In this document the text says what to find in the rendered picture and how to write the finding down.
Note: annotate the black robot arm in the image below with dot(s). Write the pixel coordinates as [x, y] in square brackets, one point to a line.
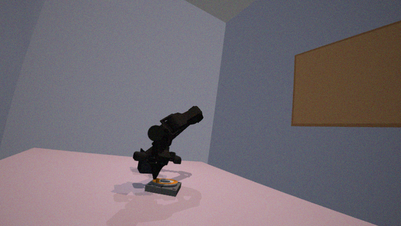
[168, 130]

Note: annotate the orange round plate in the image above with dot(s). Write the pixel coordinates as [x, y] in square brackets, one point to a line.
[158, 182]

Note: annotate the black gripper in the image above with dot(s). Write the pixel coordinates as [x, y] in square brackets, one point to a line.
[155, 167]

